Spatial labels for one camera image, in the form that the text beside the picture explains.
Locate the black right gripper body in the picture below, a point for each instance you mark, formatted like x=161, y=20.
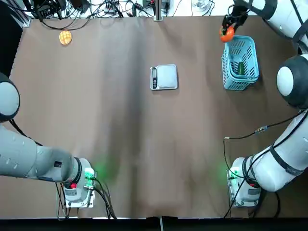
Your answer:
x=240, y=13

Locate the red orange tomato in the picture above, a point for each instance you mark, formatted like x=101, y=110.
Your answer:
x=227, y=36

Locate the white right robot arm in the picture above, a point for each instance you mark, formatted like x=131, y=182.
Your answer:
x=288, y=79

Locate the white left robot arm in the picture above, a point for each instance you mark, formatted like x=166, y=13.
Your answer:
x=24, y=154

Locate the light blue plastic basket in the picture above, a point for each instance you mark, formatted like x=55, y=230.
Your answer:
x=240, y=83

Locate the silver kitchen scale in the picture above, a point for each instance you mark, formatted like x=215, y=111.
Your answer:
x=166, y=75

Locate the light green cucumber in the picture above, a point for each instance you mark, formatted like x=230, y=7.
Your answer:
x=241, y=68

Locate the white desk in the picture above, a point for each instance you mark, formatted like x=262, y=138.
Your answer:
x=180, y=12

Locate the grey usb hub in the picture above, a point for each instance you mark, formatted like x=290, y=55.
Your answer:
x=110, y=10

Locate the round orange bread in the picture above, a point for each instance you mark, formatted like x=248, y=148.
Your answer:
x=65, y=37

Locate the aluminium frame post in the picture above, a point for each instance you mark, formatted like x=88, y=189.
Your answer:
x=25, y=21
x=158, y=10
x=160, y=223

